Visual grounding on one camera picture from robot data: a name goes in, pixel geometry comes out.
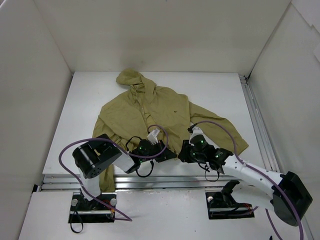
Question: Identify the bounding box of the olive yellow hooded jacket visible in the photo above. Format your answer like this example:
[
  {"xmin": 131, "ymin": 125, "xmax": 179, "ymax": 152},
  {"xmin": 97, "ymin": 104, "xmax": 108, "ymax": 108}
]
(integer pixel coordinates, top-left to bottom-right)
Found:
[{"xmin": 92, "ymin": 68, "xmax": 250, "ymax": 193}]

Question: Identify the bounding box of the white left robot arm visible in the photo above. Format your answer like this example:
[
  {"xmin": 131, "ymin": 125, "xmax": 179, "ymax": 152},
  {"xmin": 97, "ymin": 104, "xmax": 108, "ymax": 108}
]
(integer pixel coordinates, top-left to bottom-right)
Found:
[{"xmin": 72, "ymin": 131, "xmax": 177, "ymax": 210}]

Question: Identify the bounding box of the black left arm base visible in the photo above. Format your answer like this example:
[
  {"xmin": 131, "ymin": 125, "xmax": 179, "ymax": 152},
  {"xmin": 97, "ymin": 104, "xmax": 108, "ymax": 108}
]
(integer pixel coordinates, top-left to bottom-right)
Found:
[{"xmin": 68, "ymin": 192, "xmax": 115, "ymax": 224}]

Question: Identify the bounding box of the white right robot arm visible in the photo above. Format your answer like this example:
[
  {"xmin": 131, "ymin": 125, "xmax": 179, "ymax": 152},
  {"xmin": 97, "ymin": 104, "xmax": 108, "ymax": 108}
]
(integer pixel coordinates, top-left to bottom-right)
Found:
[{"xmin": 178, "ymin": 134, "xmax": 313, "ymax": 227}]

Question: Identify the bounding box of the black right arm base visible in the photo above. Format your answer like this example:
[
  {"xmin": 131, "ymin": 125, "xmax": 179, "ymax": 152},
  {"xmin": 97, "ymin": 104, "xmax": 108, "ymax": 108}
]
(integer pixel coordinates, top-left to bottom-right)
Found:
[{"xmin": 205, "ymin": 180, "xmax": 255, "ymax": 220}]

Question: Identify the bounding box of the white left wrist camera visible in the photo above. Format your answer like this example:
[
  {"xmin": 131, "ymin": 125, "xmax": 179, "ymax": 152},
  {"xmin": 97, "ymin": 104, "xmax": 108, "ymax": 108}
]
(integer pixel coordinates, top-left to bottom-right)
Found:
[{"xmin": 147, "ymin": 128, "xmax": 160, "ymax": 145}]

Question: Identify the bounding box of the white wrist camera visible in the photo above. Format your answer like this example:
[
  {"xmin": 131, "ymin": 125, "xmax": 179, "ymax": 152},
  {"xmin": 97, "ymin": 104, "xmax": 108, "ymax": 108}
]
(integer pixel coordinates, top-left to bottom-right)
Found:
[
  {"xmin": 147, "ymin": 128, "xmax": 160, "ymax": 145},
  {"xmin": 188, "ymin": 126, "xmax": 204, "ymax": 145}
]

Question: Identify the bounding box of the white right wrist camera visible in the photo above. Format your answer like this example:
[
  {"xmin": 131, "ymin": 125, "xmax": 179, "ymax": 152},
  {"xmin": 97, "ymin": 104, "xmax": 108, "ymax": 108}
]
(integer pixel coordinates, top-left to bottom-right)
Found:
[{"xmin": 188, "ymin": 126, "xmax": 204, "ymax": 145}]

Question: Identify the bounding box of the aluminium front rail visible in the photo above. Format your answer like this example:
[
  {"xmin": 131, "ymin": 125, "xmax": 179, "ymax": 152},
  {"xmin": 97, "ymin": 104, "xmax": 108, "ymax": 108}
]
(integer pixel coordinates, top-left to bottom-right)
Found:
[{"xmin": 41, "ymin": 175, "xmax": 235, "ymax": 191}]

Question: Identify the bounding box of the aluminium rail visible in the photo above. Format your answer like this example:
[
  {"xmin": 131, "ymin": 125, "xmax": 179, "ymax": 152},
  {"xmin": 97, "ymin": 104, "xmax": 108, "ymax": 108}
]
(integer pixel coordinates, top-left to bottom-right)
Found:
[
  {"xmin": 239, "ymin": 75, "xmax": 284, "ymax": 173},
  {"xmin": 41, "ymin": 175, "xmax": 235, "ymax": 191}
]

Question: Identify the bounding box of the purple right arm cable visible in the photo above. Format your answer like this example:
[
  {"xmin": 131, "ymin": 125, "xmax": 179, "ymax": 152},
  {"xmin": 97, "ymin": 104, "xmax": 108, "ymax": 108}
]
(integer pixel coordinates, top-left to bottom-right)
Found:
[{"xmin": 187, "ymin": 120, "xmax": 305, "ymax": 240}]

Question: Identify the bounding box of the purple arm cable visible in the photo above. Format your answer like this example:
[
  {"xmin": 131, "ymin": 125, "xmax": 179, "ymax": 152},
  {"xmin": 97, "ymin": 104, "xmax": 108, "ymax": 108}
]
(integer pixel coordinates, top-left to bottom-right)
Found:
[
  {"xmin": 58, "ymin": 124, "xmax": 169, "ymax": 223},
  {"xmin": 187, "ymin": 120, "xmax": 305, "ymax": 240}
]

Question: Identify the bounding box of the aluminium right side rail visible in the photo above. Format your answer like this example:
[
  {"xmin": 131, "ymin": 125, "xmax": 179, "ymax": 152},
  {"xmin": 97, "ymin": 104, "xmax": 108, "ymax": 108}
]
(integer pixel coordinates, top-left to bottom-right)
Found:
[{"xmin": 239, "ymin": 75, "xmax": 284, "ymax": 173}]

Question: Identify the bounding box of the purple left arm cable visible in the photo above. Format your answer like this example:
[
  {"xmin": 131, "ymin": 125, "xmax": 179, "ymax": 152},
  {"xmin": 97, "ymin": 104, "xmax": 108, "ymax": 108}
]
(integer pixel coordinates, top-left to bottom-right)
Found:
[{"xmin": 58, "ymin": 124, "xmax": 169, "ymax": 223}]

